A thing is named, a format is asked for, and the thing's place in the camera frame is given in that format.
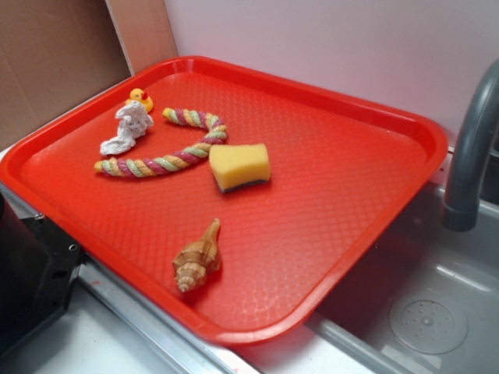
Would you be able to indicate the yellow rubber duck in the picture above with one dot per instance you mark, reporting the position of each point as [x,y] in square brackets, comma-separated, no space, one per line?
[141,96]

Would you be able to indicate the yellow sponge with dark base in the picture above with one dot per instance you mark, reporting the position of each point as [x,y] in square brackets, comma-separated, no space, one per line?
[234,166]

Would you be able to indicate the crumpled white paper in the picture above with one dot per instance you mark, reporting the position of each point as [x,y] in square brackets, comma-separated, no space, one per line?
[134,121]

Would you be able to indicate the red plastic tray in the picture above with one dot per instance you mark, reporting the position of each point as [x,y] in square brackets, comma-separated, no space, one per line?
[342,169]

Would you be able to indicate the brown cardboard panel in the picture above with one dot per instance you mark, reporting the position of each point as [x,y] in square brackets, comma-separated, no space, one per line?
[55,55]

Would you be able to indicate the multicoloured twisted rope toy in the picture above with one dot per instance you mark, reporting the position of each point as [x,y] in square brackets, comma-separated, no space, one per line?
[179,160]

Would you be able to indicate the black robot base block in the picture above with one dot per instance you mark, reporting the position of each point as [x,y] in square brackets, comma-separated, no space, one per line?
[39,264]

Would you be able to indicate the grey toy sink basin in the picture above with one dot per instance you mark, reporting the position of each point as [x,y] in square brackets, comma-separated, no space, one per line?
[423,299]

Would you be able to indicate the brown spiral seashell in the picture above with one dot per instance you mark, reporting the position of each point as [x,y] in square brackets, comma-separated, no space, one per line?
[193,265]

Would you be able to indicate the grey faucet spout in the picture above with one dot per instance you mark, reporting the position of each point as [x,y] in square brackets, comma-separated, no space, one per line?
[473,174]

